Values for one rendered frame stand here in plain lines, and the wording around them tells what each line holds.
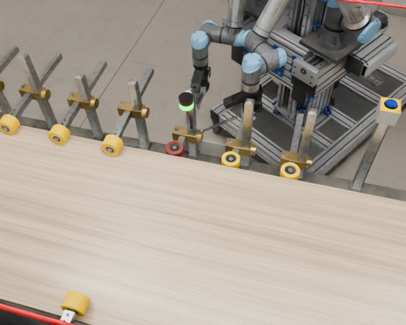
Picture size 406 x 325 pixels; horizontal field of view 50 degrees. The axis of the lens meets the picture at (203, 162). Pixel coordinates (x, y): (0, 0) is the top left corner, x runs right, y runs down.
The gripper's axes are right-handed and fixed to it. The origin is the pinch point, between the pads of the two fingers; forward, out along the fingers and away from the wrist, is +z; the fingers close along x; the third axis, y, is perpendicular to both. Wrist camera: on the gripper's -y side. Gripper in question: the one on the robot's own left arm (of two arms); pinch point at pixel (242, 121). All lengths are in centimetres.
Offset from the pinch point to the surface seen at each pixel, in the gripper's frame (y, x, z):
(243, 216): -6.2, -48.1, 1.1
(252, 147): 3.3, -10.7, 6.1
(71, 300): -66, -78, -7
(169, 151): -33.3, -13.3, 0.5
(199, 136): -19.9, -2.7, 4.5
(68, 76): -119, 151, 91
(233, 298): -14, -80, 1
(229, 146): -7.1, -8.7, 6.3
